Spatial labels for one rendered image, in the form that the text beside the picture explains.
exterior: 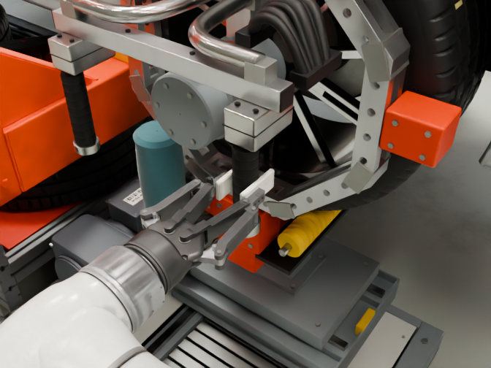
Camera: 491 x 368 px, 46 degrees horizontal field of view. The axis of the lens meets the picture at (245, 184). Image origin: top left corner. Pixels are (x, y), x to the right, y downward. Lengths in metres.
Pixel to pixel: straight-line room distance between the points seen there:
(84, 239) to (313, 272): 0.57
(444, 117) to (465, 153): 1.56
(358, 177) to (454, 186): 1.31
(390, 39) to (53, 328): 0.57
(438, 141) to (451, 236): 1.19
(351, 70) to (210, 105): 0.41
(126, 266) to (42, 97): 0.73
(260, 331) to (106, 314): 0.88
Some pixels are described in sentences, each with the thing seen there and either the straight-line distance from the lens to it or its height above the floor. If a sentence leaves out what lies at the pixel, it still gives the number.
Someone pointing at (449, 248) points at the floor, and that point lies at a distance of 1.98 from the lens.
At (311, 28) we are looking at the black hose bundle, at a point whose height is 1.02.
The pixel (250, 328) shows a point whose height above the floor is 0.16.
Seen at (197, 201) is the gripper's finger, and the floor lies 0.84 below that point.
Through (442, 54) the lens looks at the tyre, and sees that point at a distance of 0.90.
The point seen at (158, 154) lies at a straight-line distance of 1.05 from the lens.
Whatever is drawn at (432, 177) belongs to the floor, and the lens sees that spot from 2.26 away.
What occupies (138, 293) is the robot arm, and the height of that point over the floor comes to 0.85.
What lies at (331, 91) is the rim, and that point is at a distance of 1.03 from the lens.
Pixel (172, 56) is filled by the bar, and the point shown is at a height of 0.98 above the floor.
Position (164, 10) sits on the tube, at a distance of 0.86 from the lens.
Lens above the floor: 1.32
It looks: 39 degrees down
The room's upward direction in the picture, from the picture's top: straight up
